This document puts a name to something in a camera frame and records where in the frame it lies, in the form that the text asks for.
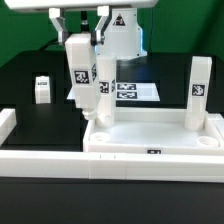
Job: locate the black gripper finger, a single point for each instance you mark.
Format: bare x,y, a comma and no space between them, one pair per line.
97,36
56,16

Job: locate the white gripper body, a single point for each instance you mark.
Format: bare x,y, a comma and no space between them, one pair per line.
75,5

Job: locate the white desk top tray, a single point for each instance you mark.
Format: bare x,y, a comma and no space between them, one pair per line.
155,131

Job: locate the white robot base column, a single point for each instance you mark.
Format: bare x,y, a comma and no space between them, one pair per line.
123,36

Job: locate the fiducial marker sheet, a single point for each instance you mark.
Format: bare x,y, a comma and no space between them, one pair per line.
124,92

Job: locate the white U-shaped boundary fence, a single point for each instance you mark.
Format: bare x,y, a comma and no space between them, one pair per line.
99,165

